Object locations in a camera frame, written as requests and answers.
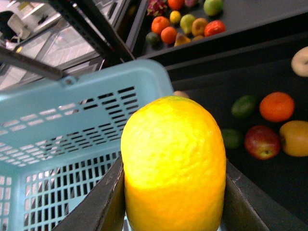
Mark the black shelf tray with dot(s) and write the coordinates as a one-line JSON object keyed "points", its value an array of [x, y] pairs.
{"points": [[247, 22], [216, 82]]}

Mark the far pile green apple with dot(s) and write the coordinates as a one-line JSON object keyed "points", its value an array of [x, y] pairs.
{"points": [[213, 7]]}

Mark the green lime lower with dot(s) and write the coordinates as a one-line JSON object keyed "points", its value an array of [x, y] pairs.
{"points": [[232, 138]]}

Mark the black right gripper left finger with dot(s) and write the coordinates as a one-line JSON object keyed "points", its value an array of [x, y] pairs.
{"points": [[103, 209]]}

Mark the grey basket handle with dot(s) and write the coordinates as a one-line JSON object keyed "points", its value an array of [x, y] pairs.
{"points": [[12, 58]]}

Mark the pink dragon fruit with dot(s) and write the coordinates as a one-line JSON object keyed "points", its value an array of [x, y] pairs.
{"points": [[156, 7]]}

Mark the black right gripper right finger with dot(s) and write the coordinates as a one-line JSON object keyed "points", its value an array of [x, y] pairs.
{"points": [[248, 208]]}

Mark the elongated yellow lemon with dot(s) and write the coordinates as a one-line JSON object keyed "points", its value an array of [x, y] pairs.
{"points": [[175, 167]]}

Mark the yellow-orange fruit centre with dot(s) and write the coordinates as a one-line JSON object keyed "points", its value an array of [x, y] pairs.
{"points": [[294, 138]]}

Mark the black far shelf tray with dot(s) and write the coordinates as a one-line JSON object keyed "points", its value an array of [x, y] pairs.
{"points": [[247, 22]]}

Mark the light blue shopping basket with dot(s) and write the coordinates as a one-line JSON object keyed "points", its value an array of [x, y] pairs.
{"points": [[58, 138]]}

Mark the glass freezer chest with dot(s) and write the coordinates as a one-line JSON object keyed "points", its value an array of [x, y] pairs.
{"points": [[60, 46]]}

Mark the white pear lower left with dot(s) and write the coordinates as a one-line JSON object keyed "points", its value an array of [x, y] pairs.
{"points": [[181, 94]]}

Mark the small orange mandarin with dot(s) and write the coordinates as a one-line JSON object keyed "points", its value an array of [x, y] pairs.
{"points": [[277, 107]]}

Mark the red apple centre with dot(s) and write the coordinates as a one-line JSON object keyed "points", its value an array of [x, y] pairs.
{"points": [[262, 142]]}

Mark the white pear with stem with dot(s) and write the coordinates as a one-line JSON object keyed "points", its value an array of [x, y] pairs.
{"points": [[299, 62]]}

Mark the green lime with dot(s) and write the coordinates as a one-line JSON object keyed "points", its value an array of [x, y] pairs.
{"points": [[232, 138], [244, 106]]}

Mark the black front shelf tray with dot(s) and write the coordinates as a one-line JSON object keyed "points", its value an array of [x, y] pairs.
{"points": [[216, 82]]}

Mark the black shelf post left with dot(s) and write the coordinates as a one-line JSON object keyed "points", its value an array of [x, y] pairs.
{"points": [[88, 21]]}

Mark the green lime upper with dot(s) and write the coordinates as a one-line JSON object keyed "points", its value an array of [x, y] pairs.
{"points": [[244, 106]]}

